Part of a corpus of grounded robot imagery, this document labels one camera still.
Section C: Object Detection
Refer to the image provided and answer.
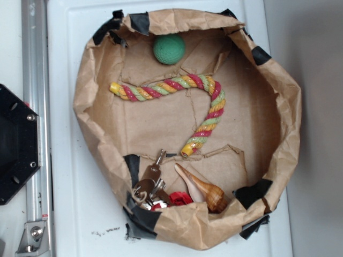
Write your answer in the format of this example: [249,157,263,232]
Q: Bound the brown paper bag bin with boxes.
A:
[73,9,301,250]

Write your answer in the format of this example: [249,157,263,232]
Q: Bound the brown spiral seashell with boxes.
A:
[174,163,228,214]

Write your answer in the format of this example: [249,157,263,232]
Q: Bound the red crumpled paper piece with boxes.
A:
[151,192,193,211]

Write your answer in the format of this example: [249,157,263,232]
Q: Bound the green foam ball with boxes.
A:
[153,34,185,65]

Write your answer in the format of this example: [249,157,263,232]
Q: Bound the multicolored twisted rope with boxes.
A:
[109,73,226,158]

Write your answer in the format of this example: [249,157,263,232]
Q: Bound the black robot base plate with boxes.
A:
[0,84,40,206]

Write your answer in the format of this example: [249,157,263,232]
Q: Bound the aluminium frame rail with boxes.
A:
[21,1,56,256]

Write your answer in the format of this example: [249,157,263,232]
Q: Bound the metal corner bracket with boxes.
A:
[15,221,49,256]

